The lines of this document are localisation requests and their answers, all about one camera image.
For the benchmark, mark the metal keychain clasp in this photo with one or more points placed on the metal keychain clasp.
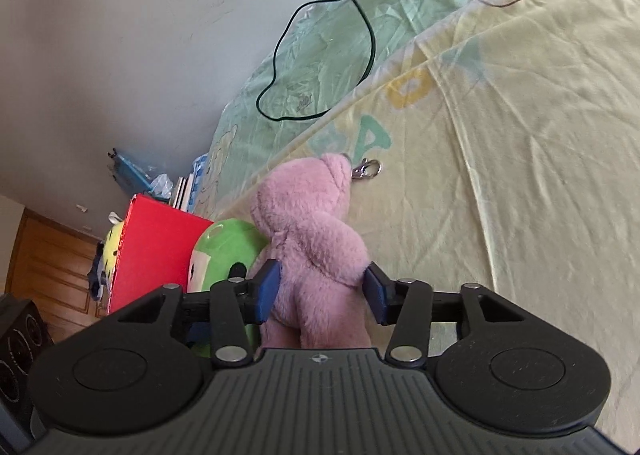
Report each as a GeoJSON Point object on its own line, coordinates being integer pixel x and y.
{"type": "Point", "coordinates": [366, 169]}

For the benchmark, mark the stack of books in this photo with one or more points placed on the stack of books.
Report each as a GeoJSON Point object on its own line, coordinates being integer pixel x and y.
{"type": "Point", "coordinates": [181, 195]}

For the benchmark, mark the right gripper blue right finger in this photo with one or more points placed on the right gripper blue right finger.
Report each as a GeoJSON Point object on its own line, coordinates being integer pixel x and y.
{"type": "Point", "coordinates": [379, 291]}

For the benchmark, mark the blue plastic bag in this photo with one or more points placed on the blue plastic bag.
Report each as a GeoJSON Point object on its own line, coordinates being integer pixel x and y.
{"type": "Point", "coordinates": [135, 179]}

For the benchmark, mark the yellow tiger plush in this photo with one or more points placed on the yellow tiger plush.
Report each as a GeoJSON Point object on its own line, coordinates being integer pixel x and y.
{"type": "Point", "coordinates": [102, 272]}

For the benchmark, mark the pink bear plush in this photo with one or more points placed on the pink bear plush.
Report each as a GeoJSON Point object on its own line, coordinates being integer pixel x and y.
{"type": "Point", "coordinates": [301, 207]}

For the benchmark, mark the red cardboard box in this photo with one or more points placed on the red cardboard box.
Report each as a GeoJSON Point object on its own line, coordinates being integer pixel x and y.
{"type": "Point", "coordinates": [155, 250]}

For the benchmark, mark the green round plush toy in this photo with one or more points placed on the green round plush toy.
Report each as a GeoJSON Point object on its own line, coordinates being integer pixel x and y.
{"type": "Point", "coordinates": [223, 261]}

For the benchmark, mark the cartoon print bed sheet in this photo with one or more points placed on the cartoon print bed sheet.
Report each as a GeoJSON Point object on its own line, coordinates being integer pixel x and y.
{"type": "Point", "coordinates": [508, 132]}

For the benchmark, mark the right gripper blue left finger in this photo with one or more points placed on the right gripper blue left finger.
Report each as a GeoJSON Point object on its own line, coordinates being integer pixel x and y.
{"type": "Point", "coordinates": [265, 286]}

